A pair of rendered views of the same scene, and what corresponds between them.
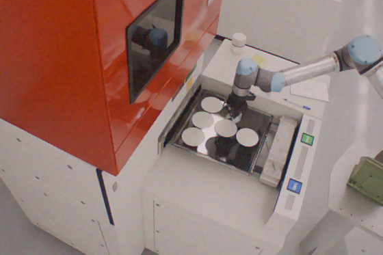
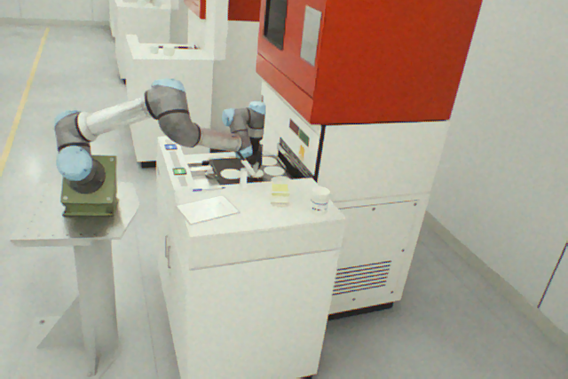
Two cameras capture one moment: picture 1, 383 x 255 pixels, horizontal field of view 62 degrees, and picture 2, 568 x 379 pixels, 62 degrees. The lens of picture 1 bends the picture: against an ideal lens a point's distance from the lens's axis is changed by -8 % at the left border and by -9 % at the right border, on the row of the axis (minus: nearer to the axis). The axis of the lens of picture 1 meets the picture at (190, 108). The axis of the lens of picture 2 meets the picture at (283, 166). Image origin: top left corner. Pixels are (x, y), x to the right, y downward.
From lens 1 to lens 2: 2.97 m
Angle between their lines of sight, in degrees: 97
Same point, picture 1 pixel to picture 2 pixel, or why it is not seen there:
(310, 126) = (183, 182)
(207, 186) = not seen: hidden behind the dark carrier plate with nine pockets
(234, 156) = (227, 161)
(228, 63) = (305, 194)
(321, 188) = not seen: outside the picture
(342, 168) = (127, 209)
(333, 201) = (128, 186)
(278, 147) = (201, 182)
